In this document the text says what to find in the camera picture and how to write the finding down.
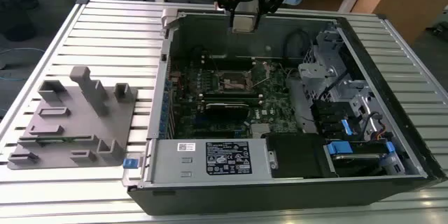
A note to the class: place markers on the silver chipset heatsink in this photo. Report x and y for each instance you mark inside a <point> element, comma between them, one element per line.
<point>260,128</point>

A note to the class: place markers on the black PC case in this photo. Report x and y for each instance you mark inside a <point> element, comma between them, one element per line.
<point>244,197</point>

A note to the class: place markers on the blue case latch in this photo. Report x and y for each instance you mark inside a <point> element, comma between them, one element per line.
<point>129,163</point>

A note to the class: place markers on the green RAM stick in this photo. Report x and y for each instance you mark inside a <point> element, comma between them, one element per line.
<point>52,140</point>

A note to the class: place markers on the blue plastic pull tab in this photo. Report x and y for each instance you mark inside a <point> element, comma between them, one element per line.
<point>346,128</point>

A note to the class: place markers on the office chair wheel base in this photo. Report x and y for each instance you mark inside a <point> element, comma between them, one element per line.
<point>440,29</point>

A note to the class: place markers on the black plastic drive bracket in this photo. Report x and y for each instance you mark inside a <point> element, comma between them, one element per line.
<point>325,113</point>

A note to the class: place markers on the black fan shroud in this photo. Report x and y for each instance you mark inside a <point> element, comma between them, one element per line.
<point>297,155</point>

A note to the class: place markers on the CPU socket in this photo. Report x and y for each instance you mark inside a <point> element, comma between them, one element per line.
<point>234,82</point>

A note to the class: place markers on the grey parts rack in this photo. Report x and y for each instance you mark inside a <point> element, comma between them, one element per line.
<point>69,129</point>

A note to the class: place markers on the hard disk in blue carrier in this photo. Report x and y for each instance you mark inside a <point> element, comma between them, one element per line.
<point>338,148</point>

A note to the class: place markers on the silver CPU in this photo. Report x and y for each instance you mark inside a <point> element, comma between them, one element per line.
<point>244,24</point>

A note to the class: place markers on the silver metal drive cage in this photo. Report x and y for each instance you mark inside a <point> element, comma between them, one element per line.
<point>314,70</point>

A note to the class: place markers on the silver power supply unit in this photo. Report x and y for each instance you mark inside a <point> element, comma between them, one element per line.
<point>168,161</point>

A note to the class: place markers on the black graphics card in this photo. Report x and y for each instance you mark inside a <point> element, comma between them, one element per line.
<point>226,112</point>

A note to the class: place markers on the green motherboard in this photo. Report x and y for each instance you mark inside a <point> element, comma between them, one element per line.
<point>276,103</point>

